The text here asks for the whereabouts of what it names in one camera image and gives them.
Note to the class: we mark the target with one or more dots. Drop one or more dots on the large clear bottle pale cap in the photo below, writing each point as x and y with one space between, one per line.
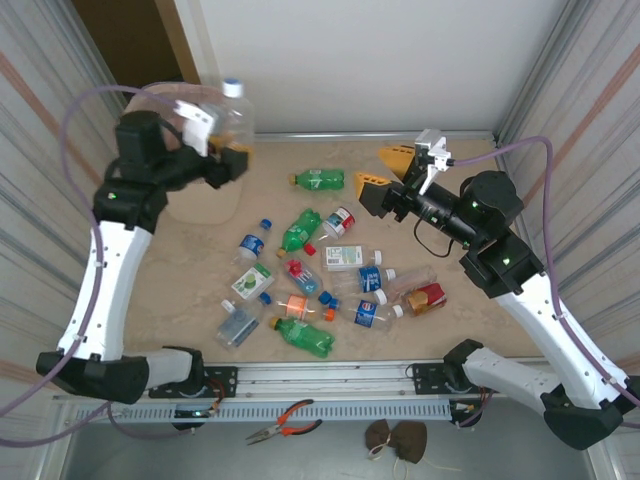
235 117

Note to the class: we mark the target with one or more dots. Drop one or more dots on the clear bottle red teal label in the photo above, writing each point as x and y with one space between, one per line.
340 220

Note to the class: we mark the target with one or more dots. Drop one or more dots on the green bottle with logo label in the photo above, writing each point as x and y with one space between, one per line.
320 180

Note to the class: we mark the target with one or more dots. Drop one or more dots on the clear bottle dark blue cap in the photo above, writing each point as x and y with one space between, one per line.
250 244

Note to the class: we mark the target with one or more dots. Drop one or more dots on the crushed green bottle white label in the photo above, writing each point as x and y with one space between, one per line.
300 230

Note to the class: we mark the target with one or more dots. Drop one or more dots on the clear unlabelled bottle white cap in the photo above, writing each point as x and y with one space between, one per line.
412 277

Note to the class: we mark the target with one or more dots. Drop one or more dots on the clear bottle red cap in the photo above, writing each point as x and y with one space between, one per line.
305 280

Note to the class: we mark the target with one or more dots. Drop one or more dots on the red yellow label bottle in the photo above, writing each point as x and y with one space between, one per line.
425 298

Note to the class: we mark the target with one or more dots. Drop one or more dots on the bottle green leaf white label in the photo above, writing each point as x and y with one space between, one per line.
251 282

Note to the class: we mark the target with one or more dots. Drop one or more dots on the clear bottle round logo label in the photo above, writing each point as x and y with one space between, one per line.
367 312

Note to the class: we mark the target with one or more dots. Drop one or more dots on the clear bottle orange label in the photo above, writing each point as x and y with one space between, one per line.
297 306

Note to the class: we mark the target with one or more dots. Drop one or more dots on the bottle grey blue label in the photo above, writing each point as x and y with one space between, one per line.
237 325

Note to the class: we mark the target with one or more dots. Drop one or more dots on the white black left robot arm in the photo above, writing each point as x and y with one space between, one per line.
107 280

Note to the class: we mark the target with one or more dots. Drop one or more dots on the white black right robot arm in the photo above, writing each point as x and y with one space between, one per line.
550 330

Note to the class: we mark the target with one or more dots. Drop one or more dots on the square bottle green white label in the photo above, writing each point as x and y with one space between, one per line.
345 256

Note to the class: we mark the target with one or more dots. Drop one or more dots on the loose red bottle cap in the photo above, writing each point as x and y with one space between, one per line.
310 248

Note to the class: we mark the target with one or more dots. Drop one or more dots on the loose orange bottle cap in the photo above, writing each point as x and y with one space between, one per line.
328 315

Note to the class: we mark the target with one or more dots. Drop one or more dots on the green bottle orange cap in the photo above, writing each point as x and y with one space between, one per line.
305 337

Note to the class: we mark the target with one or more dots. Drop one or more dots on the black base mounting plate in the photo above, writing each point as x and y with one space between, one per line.
225 382
420 377

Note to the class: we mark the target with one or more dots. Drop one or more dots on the brown cloth pouch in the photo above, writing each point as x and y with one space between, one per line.
411 439
379 434

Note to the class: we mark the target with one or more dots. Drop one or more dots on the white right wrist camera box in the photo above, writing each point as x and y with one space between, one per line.
432 145

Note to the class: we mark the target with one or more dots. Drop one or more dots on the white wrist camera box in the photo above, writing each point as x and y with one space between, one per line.
432 145
195 127

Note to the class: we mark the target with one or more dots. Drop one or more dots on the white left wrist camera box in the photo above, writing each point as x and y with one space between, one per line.
195 127

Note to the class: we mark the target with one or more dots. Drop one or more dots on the brown wooden door frame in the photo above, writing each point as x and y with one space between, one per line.
177 40

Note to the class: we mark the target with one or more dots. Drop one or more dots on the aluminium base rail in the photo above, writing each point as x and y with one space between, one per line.
325 375

